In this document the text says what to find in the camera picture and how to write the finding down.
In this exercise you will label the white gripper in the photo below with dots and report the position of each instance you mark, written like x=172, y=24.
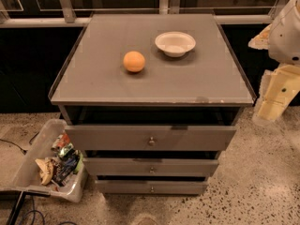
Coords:
x=286, y=39

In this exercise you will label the grey top drawer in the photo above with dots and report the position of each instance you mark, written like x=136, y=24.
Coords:
x=151, y=138

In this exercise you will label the grey drawer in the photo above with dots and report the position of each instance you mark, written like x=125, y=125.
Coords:
x=151, y=187
x=150, y=166
x=151, y=138

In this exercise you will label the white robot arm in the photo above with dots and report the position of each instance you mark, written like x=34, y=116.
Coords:
x=284, y=46

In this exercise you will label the grey drawer cabinet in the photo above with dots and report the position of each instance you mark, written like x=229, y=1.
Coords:
x=204, y=87

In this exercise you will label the grey bottom drawer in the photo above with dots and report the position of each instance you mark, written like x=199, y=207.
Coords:
x=151, y=187

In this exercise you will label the grey middle drawer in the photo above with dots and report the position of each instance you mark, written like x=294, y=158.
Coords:
x=150, y=166

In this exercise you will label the white paper bowl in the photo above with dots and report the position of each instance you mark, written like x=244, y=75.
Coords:
x=175, y=44

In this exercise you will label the orange ball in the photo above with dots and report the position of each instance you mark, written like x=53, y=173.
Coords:
x=134, y=61

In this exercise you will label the green snack packet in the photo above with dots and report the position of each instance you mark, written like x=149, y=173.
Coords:
x=66, y=151

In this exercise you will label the red soda can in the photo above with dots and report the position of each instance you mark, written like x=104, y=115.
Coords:
x=61, y=141

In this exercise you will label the blue black snack bag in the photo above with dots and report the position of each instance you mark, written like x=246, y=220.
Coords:
x=64, y=169

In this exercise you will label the tan crumpled paper bag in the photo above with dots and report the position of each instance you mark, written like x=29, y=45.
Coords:
x=45, y=170

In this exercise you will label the clear plastic bin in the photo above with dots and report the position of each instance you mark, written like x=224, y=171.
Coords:
x=27, y=178

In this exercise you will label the black metal stand leg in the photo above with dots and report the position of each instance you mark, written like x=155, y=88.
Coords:
x=15, y=211

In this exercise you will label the metal window railing frame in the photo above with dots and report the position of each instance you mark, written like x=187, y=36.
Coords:
x=58, y=13

